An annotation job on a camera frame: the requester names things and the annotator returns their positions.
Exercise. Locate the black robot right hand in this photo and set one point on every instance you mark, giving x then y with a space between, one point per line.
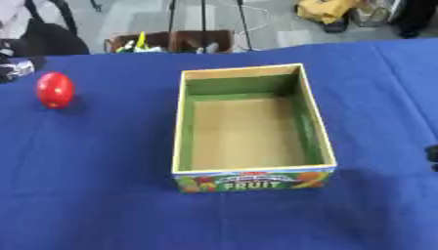
433 158

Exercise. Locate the person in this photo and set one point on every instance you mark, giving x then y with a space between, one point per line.
415 16

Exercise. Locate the tan box with green inside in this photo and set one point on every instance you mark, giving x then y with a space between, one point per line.
248 133

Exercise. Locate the yellow bag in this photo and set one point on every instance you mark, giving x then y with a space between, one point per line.
326 9

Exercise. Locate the red egg-shaped toy fruit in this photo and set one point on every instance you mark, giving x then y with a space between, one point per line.
55 89

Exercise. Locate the black tripod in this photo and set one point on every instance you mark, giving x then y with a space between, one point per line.
204 19

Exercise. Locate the brown box of toys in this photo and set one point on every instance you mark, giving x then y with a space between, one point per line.
174 41

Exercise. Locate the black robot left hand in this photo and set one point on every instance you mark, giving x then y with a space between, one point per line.
14 70

